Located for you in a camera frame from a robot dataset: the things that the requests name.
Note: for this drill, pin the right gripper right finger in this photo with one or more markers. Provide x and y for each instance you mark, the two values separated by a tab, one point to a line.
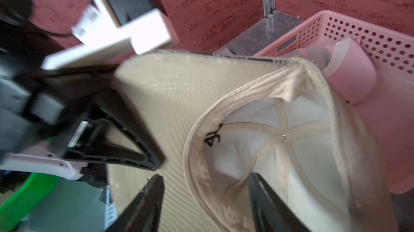
270	213

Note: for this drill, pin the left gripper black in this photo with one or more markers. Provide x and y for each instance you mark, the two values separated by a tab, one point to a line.
38	104

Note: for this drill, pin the beige baseball cap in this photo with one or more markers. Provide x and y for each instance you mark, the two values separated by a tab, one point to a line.
219	119

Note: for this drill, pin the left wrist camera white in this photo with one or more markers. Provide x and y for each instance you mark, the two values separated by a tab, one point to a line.
111	29

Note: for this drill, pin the pink plastic basket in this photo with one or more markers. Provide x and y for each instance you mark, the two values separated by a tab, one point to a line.
389	108

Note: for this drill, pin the pink cloth in basket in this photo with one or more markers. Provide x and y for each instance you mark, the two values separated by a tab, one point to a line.
345	65

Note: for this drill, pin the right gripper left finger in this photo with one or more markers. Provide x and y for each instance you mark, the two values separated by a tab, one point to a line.
144	212

